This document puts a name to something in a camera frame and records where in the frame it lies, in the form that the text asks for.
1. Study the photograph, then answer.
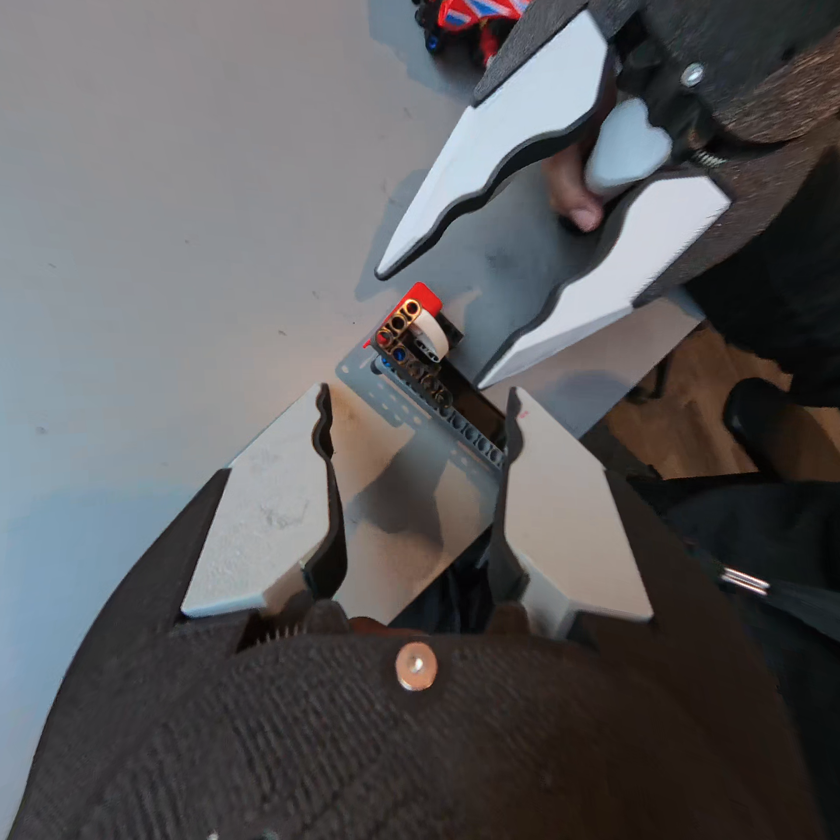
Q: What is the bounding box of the person's right hand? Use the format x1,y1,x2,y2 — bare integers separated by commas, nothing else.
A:
542,138,607,237

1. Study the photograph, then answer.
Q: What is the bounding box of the small toy brick assembly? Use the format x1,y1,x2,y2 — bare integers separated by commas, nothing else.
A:
364,283,506,471

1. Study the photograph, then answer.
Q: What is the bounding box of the black angled brick piece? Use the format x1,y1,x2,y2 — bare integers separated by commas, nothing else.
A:
373,297,426,355

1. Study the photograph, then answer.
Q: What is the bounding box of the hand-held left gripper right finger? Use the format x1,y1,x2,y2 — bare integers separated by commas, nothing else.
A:
490,385,655,641

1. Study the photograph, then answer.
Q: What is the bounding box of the red black toy race car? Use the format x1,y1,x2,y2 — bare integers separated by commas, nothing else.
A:
414,0,532,67

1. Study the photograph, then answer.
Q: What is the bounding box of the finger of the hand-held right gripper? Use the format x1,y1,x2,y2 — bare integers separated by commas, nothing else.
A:
376,11,618,282
477,175,732,391

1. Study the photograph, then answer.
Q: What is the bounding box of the grey desk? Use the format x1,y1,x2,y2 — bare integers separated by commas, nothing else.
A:
0,0,710,840

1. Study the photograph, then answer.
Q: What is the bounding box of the person's black clothing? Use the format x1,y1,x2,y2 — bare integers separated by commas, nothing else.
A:
394,473,840,840

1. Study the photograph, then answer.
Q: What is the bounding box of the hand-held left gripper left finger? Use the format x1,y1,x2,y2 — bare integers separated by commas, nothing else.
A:
180,382,347,620

